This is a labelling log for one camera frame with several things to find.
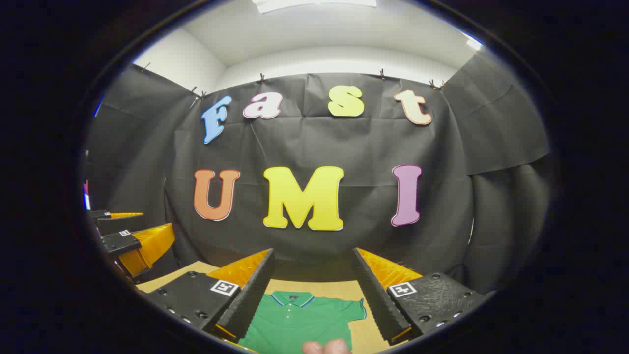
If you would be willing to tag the computer monitor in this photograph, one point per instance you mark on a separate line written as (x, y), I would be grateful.
(86, 199)

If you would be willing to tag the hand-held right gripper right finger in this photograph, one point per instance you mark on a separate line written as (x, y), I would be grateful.
(373, 290)

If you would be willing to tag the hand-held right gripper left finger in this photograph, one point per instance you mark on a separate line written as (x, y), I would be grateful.
(253, 290)

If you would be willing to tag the row of black backdrop clips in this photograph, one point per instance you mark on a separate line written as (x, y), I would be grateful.
(262, 77)

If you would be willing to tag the black backdrop cloth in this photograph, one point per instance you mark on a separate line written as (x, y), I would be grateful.
(304, 142)

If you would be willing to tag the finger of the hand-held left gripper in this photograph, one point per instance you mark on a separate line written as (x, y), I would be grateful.
(120, 225)
(120, 242)

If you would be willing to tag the green T-shirt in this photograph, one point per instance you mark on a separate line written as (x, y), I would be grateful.
(295, 324)

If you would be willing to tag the ceiling light panel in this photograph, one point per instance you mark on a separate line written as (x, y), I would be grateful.
(314, 4)

